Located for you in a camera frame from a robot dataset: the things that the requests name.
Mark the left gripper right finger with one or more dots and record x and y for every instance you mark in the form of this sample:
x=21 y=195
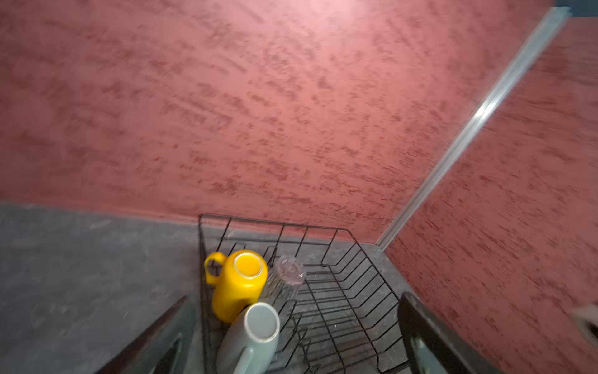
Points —
x=432 y=346

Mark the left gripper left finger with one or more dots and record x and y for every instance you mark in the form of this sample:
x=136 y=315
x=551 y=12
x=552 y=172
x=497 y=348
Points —
x=163 y=347

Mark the white grey mug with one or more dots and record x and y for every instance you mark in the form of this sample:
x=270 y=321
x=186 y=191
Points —
x=251 y=341

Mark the yellow mug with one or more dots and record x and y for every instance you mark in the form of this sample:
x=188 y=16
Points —
x=238 y=281

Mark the clear glass cup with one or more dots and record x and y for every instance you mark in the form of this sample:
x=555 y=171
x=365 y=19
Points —
x=283 y=282

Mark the black wire dish rack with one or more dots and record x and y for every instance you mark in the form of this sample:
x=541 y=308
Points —
x=343 y=318

